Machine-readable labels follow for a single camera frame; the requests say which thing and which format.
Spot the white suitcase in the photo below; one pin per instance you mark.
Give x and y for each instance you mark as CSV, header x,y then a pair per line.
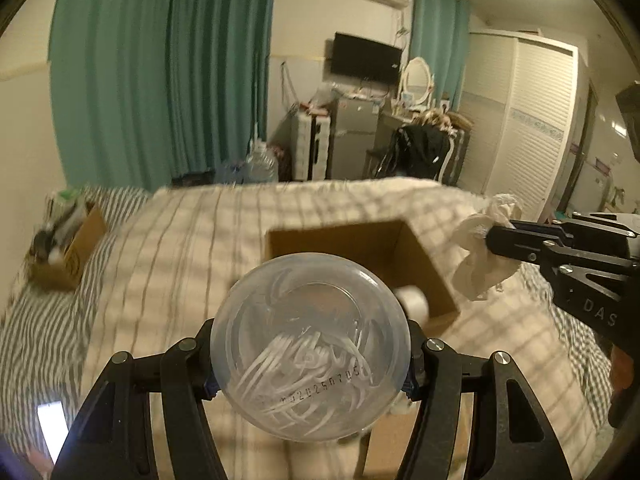
x,y
310,142

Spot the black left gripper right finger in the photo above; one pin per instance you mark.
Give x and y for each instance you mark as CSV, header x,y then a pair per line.
x,y
510,437

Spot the black jacket on chair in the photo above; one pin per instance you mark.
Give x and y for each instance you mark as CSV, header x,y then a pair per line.
x,y
417,151

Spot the plaid cream blanket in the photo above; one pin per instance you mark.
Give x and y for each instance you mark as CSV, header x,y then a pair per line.
x,y
178,257

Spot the clear plastic water bottle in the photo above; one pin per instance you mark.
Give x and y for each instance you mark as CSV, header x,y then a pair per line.
x,y
310,347

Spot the white tape roll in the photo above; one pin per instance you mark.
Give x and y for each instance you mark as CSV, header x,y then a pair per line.
x,y
414,303

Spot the glowing smartphone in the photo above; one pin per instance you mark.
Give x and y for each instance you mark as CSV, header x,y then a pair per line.
x,y
53,426

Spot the large green curtain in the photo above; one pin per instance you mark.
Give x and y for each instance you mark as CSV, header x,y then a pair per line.
x,y
144,91

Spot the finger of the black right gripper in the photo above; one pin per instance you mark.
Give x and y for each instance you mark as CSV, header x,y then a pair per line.
x,y
530,239

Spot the oval white vanity mirror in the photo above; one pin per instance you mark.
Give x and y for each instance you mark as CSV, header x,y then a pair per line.
x,y
417,82

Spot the black wall television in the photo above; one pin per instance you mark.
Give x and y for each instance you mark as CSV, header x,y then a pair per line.
x,y
365,59

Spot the open brown cardboard box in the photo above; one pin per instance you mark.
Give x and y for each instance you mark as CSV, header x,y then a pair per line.
x,y
389,249

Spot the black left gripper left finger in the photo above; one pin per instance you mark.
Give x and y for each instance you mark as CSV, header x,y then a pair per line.
x,y
111,436

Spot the small cluttered cardboard box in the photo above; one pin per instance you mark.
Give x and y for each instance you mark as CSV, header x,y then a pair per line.
x,y
61,250

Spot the grey mini fridge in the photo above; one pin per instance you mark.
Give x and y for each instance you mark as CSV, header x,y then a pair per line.
x,y
354,125

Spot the striped grey bed sheet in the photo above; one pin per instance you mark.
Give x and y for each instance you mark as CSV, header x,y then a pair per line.
x,y
45,336

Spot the large clear water jug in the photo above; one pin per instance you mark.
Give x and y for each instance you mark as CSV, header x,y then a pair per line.
x,y
261,165

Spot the green window curtain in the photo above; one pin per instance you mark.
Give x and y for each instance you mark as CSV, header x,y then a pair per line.
x,y
440,34

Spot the white louvered wardrobe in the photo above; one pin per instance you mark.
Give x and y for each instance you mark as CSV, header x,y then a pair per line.
x,y
520,93

